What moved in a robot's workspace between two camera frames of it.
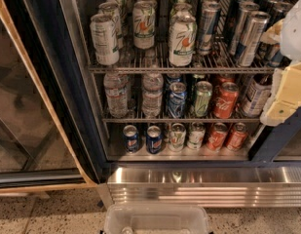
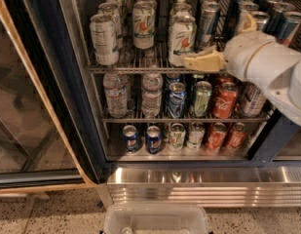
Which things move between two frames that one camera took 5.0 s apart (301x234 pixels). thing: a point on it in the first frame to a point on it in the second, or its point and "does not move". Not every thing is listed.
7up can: (182, 35) does not move
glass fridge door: (44, 136) does not move
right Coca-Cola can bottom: (238, 136) does not move
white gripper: (294, 38) to (242, 55)
